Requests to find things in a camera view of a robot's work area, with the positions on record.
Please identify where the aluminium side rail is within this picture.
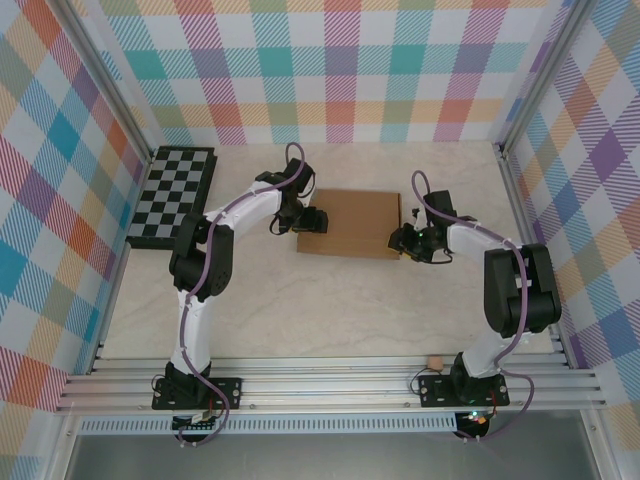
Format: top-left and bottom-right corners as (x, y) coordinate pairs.
(497, 142), (574, 369)
(89, 247), (132, 374)

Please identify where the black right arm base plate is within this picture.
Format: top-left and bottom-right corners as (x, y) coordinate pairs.
(418, 374), (511, 409)

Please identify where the aluminium corner post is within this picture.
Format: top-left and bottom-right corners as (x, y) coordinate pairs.
(499, 0), (596, 156)
(49, 0), (154, 166)

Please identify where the grey metal panel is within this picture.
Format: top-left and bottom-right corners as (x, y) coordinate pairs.
(49, 432), (609, 480)

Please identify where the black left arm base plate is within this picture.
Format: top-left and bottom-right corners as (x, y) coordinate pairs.
(152, 377), (244, 411)

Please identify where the brown cardboard box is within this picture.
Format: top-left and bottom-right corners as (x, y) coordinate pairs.
(295, 188), (404, 261)

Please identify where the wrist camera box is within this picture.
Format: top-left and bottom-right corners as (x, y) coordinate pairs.
(284, 158), (319, 201)
(423, 189), (456, 221)

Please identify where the slotted grey cable duct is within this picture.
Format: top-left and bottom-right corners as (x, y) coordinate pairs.
(78, 413), (459, 435)

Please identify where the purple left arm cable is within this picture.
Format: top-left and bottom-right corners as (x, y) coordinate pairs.
(172, 142), (309, 447)

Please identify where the black grey checkerboard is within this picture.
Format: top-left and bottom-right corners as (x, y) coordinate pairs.
(124, 145), (219, 252)

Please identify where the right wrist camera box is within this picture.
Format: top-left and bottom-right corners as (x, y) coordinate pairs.
(423, 189), (456, 221)

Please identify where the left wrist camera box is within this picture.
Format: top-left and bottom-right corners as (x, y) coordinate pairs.
(284, 158), (319, 201)

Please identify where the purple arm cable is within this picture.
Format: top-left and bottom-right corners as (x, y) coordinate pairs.
(172, 142), (309, 447)
(410, 170), (536, 444)

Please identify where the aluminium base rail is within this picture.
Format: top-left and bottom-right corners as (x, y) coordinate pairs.
(54, 354), (609, 414)

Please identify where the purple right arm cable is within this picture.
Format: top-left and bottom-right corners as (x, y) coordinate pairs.
(410, 170), (536, 444)

